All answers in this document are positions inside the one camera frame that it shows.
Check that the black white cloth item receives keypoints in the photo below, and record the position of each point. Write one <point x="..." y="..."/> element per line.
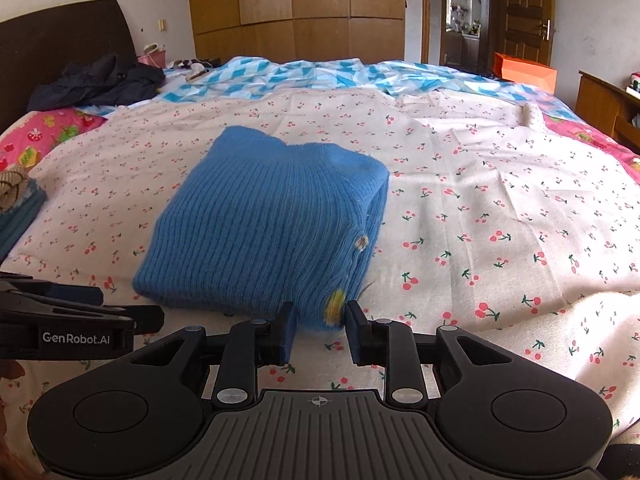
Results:
<point x="195" y="64"/>

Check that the beige striped sweater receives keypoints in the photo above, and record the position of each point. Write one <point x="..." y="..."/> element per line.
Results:
<point x="12" y="187"/>

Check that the dark navy jacket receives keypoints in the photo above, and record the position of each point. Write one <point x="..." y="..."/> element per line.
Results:
<point x="100" y="87"/>

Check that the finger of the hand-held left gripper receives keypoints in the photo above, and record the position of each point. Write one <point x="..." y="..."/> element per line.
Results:
<point x="125" y="316"/>
<point x="75" y="294"/>

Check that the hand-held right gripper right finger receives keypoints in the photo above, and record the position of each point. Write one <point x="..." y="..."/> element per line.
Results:
<point x="353" y="334"/>

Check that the pink fruit print sheet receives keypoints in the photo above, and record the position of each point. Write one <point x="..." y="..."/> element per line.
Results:
<point x="50" y="135"/>

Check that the orange box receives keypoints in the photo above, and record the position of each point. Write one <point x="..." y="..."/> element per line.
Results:
<point x="525" y="72"/>

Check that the blue white checked quilt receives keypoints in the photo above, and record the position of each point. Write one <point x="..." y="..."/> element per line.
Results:
<point x="300" y="80"/>

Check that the cherry print bed sheet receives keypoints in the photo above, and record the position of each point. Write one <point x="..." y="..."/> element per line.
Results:
<point x="500" y="210"/>

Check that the wooden door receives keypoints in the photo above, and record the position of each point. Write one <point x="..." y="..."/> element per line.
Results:
<point x="527" y="10"/>

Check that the wooden wardrobe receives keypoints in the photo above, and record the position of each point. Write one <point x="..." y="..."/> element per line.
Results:
<point x="300" y="5"/>

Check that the teal cloth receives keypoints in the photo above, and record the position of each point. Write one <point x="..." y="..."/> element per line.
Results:
<point x="20" y="225"/>

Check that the red white desk ornament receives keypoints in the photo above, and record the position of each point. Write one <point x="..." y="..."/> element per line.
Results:
<point x="635" y="84"/>

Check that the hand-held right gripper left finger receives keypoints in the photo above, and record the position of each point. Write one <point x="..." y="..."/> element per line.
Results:
<point x="286" y="334"/>

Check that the dark brown headboard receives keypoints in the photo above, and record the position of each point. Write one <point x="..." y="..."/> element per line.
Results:
<point x="50" y="45"/>

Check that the wooden desk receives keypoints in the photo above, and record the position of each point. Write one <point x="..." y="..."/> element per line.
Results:
<point x="600" y="105"/>

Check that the pink basket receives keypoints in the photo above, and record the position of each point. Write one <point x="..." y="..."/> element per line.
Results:
<point x="151" y="57"/>

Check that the blue knit sweater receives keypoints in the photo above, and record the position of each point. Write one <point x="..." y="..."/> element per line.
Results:
<point x="260" y="220"/>

